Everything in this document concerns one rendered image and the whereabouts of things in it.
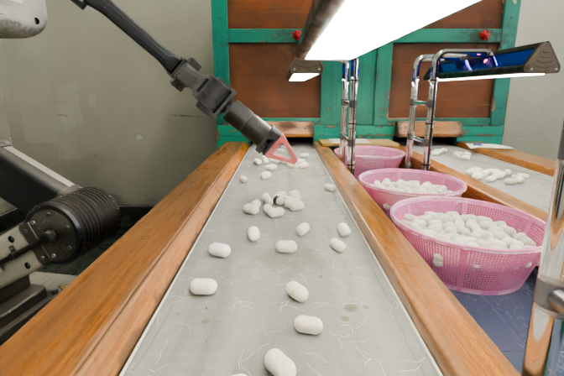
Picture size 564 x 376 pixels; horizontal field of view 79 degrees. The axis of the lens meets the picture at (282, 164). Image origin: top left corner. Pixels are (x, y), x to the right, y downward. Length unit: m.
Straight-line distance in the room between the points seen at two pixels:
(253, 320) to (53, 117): 2.78
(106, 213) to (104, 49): 2.17
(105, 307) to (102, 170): 2.55
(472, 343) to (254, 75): 1.42
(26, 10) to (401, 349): 0.92
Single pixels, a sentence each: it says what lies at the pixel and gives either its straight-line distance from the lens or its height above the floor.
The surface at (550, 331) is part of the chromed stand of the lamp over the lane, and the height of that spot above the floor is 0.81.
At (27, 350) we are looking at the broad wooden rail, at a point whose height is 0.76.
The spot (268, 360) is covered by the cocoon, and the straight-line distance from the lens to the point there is 0.37.
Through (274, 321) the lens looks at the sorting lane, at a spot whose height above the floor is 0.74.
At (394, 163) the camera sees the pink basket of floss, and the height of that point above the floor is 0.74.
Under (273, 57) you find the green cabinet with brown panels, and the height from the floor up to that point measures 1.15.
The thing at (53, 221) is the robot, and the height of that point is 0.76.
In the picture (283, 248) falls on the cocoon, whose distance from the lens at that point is 0.57.
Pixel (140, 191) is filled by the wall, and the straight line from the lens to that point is 2.90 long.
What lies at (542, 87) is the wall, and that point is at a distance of 3.18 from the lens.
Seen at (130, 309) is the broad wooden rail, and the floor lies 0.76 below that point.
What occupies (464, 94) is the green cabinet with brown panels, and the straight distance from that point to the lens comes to 1.84.
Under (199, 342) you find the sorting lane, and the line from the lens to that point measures 0.42.
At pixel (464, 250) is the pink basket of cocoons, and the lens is 0.61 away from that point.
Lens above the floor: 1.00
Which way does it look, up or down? 12 degrees down
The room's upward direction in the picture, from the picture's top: straight up
